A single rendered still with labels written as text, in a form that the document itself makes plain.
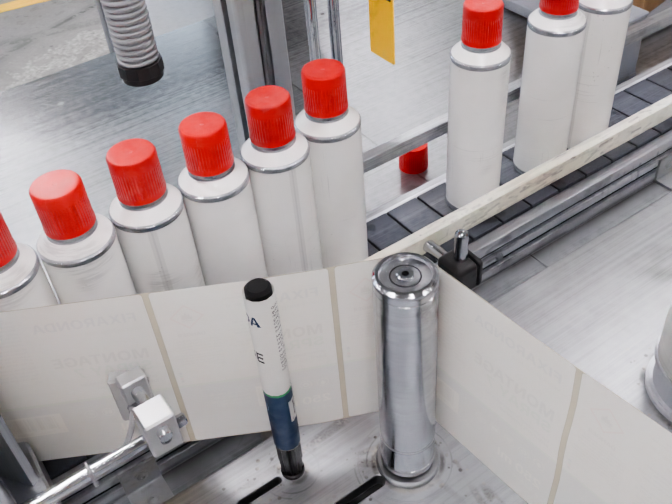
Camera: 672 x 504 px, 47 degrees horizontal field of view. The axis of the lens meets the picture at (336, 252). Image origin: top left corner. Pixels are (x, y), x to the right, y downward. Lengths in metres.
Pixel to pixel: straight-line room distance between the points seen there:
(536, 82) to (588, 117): 0.09
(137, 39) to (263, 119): 0.11
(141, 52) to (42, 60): 2.63
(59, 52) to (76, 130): 2.19
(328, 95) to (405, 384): 0.22
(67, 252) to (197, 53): 0.71
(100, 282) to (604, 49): 0.51
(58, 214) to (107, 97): 0.63
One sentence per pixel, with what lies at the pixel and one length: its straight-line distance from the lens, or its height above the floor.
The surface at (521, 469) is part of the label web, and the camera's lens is 0.50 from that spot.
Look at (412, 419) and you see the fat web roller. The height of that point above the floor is 0.96.
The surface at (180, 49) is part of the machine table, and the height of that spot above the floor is 0.83.
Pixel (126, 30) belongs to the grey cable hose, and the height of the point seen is 1.12.
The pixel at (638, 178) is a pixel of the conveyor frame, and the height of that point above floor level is 0.84.
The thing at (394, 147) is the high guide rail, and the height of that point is 0.96.
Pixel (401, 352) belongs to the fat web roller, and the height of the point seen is 1.02.
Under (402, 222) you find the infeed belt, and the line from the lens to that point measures 0.76.
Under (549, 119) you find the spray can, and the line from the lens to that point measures 0.78.
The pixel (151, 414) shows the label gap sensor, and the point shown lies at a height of 1.01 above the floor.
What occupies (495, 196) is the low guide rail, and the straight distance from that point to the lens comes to 0.73.
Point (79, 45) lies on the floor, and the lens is 3.28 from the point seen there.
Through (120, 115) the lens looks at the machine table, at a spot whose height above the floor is 0.83.
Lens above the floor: 1.37
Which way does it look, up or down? 42 degrees down
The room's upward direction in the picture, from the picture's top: 5 degrees counter-clockwise
